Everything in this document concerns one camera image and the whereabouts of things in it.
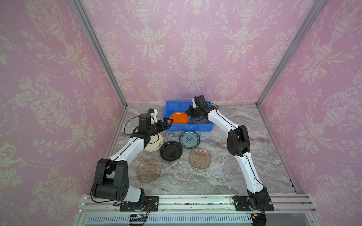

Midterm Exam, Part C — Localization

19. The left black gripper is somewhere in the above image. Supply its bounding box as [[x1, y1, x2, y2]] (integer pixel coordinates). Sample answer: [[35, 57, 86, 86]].
[[147, 117, 173, 136]]

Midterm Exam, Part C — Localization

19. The orange plastic plate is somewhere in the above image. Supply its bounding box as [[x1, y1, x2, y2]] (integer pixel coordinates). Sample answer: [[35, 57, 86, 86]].
[[169, 112, 189, 124]]

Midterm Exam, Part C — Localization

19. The grey clear plate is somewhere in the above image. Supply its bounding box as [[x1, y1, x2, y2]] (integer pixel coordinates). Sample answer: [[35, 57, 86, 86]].
[[191, 117, 209, 124]]

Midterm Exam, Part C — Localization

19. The blue floral patterned plate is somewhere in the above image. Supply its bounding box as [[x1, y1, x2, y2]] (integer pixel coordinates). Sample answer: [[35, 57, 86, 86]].
[[179, 131, 200, 149]]

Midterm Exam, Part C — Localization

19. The brown clear plate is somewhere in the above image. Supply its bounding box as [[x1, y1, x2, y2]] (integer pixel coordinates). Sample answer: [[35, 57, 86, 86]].
[[189, 148, 212, 170], [136, 158, 161, 184]]

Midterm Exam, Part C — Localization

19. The clear glass plate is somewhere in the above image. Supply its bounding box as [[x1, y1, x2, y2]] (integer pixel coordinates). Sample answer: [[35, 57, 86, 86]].
[[166, 162, 189, 186]]

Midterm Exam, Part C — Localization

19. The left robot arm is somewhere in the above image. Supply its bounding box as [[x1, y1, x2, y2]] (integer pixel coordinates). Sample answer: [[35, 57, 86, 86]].
[[90, 112, 173, 205]]

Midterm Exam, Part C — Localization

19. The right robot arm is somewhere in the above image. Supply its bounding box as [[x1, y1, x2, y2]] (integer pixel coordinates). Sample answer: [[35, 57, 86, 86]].
[[186, 95, 274, 211]]

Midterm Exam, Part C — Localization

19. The cream plate left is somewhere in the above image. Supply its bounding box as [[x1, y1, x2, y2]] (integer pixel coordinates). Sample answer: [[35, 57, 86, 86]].
[[144, 134, 164, 152]]

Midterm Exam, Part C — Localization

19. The black round plate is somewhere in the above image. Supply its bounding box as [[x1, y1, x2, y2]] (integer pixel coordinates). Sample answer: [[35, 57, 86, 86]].
[[160, 141, 183, 162]]

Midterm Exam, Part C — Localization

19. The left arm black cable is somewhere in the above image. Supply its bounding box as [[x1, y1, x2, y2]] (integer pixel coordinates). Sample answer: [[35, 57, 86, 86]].
[[123, 115, 140, 136]]

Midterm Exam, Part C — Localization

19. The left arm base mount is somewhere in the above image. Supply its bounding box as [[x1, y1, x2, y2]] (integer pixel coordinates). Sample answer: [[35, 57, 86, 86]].
[[119, 196, 159, 212]]

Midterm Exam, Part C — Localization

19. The right corner aluminium post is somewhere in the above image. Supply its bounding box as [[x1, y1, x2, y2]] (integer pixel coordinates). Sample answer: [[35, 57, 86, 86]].
[[255, 0, 327, 109]]

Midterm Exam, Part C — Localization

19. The corner aluminium post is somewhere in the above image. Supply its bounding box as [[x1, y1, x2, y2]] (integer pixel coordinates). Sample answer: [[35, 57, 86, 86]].
[[70, 0, 127, 108], [255, 0, 327, 109]]

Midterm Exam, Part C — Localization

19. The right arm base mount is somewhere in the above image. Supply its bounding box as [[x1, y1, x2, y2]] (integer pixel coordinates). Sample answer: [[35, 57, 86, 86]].
[[232, 195, 275, 211]]

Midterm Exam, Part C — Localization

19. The aluminium frame rail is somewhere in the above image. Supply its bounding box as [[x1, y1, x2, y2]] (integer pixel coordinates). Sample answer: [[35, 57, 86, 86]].
[[74, 194, 322, 226]]

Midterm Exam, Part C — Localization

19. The left corner aluminium post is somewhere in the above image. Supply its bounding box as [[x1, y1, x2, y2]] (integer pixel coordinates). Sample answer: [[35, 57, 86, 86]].
[[70, 0, 127, 108]]

